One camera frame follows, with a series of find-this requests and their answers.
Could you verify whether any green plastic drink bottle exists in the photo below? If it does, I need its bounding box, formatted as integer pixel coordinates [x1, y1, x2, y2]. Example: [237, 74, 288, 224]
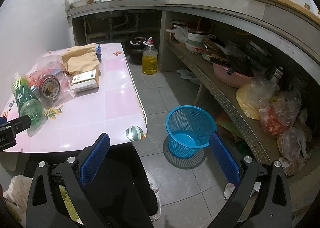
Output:
[11, 73, 44, 128]

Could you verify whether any red drink can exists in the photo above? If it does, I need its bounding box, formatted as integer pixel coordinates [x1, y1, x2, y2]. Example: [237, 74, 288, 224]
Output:
[27, 69, 63, 101]

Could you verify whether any clear zip plastic bag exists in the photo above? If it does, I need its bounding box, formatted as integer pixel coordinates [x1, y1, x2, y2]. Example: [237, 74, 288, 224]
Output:
[27, 54, 74, 108]

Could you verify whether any white yellow medicine box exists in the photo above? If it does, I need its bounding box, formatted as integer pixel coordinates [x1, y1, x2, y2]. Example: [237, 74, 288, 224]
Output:
[71, 69, 99, 93]

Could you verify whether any brown paper tissue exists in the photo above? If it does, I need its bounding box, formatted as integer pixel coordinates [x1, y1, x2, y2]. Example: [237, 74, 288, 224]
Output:
[61, 43, 100, 75]

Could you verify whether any blue plastic trash basket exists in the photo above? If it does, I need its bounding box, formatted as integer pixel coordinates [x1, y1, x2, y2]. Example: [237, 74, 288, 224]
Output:
[165, 105, 217, 158]

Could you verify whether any blue wrapper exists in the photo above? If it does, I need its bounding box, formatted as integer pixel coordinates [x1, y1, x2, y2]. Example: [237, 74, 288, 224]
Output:
[96, 44, 102, 62]

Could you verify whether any red contents plastic bag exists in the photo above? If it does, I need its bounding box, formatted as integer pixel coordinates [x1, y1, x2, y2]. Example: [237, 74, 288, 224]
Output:
[259, 91, 301, 136]

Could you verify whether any white shoe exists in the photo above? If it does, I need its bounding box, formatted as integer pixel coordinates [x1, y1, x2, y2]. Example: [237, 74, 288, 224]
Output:
[145, 170, 162, 222]

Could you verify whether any pink patterned tablecloth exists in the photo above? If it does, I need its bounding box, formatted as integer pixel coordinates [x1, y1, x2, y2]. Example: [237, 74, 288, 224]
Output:
[7, 43, 148, 154]

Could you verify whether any yellow plastic bag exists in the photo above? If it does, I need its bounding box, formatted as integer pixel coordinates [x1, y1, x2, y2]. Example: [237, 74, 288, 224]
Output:
[236, 77, 276, 121]

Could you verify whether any pink plastic basin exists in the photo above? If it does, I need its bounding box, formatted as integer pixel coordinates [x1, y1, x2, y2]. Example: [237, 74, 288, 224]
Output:
[213, 64, 253, 89]

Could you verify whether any ceramic basin on counter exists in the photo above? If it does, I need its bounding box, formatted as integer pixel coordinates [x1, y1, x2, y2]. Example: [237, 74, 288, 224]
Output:
[71, 0, 94, 8]

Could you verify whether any stack of plates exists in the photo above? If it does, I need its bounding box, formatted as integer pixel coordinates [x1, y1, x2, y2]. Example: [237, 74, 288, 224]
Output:
[201, 38, 229, 65]

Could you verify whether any dark clay jar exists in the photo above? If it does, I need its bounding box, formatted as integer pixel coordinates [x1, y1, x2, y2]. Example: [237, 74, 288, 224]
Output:
[129, 37, 146, 65]

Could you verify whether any cooking oil bottle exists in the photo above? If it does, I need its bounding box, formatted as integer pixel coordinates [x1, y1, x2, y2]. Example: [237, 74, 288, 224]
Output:
[142, 37, 158, 75]

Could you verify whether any stack of white bowls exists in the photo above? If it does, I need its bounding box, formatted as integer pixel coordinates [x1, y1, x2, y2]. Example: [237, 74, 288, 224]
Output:
[185, 29, 207, 54]

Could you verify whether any white plastic bag on shelf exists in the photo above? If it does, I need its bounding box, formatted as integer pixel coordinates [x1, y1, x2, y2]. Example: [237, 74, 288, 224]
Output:
[166, 25, 189, 43]

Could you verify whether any wooden cutting board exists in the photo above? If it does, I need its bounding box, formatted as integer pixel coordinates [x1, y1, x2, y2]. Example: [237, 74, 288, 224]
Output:
[268, 0, 319, 25]

